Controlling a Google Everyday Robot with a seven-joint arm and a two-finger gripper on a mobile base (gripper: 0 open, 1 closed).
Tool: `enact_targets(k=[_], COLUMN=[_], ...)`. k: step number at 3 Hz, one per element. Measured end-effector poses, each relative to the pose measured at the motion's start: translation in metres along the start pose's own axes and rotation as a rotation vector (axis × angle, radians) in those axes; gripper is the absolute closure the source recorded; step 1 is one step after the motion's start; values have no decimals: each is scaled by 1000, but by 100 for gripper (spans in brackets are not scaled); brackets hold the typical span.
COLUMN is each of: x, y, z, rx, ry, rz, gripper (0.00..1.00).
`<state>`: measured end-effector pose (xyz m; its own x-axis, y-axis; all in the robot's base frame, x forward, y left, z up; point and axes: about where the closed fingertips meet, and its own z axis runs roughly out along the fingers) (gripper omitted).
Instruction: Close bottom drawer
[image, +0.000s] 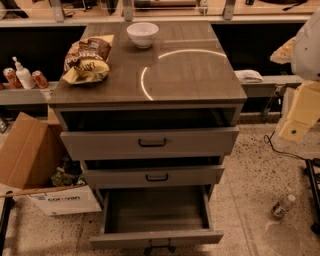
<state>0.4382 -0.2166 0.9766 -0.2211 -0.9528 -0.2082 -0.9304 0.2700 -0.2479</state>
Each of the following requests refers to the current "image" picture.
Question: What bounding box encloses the grey bottom drawer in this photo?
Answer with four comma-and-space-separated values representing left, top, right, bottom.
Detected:
90, 185, 223, 249

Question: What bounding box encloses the grey drawer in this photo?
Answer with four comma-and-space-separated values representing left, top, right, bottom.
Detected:
61, 127, 239, 160
84, 157, 224, 189
90, 185, 223, 249

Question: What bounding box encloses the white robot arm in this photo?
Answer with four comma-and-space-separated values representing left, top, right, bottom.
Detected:
270, 9, 320, 142

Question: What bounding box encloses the grey top drawer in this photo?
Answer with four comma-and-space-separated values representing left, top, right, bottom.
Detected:
61, 127, 239, 160

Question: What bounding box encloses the grey wooden drawer cabinet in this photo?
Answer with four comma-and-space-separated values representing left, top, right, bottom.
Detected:
48, 21, 248, 194

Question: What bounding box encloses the grey middle drawer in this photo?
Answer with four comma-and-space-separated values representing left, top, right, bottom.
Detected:
84, 157, 224, 189

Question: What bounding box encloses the black metal stand right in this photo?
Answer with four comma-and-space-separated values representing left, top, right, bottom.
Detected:
305, 159, 320, 235

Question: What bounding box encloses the folded white cloth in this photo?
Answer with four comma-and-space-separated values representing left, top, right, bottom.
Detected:
235, 69, 263, 83

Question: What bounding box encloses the clear plastic bottle on floor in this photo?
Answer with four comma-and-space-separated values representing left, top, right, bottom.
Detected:
271, 194, 296, 218

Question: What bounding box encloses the white ceramic bowl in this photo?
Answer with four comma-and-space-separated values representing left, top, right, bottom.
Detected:
126, 22, 159, 49

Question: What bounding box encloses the blue tape cross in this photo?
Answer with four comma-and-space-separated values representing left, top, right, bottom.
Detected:
143, 246, 176, 256

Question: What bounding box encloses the yellow brown chip bag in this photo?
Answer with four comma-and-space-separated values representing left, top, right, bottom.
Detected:
62, 35, 114, 85

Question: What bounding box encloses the white printed cardboard box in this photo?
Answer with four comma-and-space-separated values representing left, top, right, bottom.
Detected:
28, 185, 101, 216

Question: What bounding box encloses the red soda can right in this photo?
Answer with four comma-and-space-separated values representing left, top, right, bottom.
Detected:
32, 70, 49, 89

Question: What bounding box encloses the red soda can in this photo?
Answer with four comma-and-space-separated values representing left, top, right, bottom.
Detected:
3, 68, 22, 89
32, 70, 49, 89

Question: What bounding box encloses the brown cardboard box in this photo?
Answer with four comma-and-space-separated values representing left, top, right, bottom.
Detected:
0, 112, 64, 189

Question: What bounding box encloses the white pump bottle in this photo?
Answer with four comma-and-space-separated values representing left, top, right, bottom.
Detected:
13, 57, 35, 89

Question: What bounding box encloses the red soda can left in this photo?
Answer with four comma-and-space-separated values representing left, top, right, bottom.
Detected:
3, 68, 22, 89

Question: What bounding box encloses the black pole left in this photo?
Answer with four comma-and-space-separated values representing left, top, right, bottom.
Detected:
0, 191, 15, 256

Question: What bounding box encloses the black floor cable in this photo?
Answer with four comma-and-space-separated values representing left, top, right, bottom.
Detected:
263, 130, 309, 162

